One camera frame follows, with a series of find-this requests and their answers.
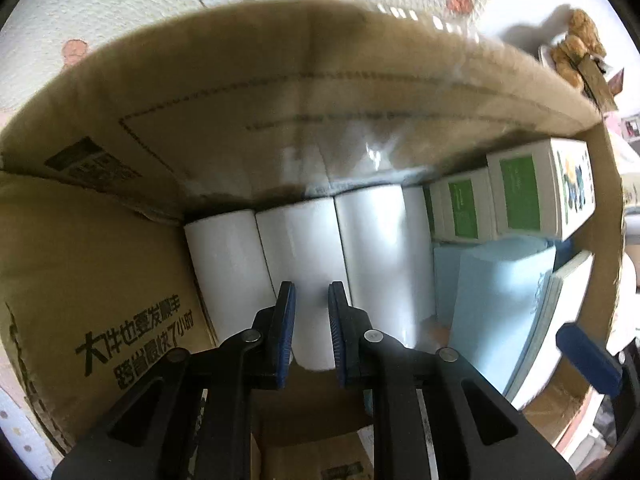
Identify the light blue case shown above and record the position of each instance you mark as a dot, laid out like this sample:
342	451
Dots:
490	305

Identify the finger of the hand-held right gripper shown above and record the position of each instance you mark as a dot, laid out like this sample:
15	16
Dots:
590	360

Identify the green white cartoon carton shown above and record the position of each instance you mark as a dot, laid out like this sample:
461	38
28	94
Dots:
540	195
462	205
431	210

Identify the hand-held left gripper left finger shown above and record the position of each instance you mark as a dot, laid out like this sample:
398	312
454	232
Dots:
287	335

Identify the brown cardboard box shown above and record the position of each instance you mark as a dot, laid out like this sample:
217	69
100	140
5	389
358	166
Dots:
150	260

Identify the brown teddy bear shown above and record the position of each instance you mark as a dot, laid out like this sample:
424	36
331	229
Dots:
575	42

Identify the white plush printed blanket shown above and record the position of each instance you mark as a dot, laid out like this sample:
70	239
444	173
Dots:
15	432

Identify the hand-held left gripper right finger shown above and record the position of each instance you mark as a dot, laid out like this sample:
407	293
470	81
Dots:
334	335

